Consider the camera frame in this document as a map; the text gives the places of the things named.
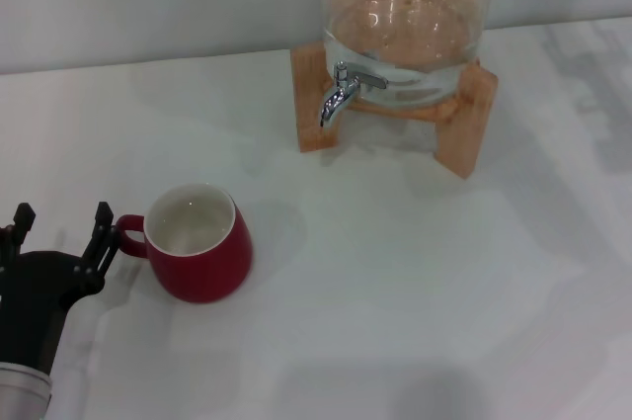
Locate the chrome faucet tap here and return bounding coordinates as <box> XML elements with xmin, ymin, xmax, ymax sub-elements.
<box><xmin>316</xmin><ymin>61</ymin><xmax>388</xmax><ymax>128</ymax></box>

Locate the wooden dispenser stand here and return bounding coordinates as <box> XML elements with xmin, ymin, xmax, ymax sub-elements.
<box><xmin>289</xmin><ymin>42</ymin><xmax>499</xmax><ymax>180</ymax></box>

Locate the red ceramic cup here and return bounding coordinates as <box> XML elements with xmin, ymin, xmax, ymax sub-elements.
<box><xmin>115</xmin><ymin>183</ymin><xmax>256</xmax><ymax>304</ymax></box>

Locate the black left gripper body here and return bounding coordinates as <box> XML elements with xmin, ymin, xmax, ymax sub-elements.
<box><xmin>0</xmin><ymin>250</ymin><xmax>96</xmax><ymax>375</ymax></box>

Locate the glass water dispenser jar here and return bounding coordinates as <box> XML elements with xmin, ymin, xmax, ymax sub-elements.
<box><xmin>320</xmin><ymin>0</ymin><xmax>493</xmax><ymax>110</ymax></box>

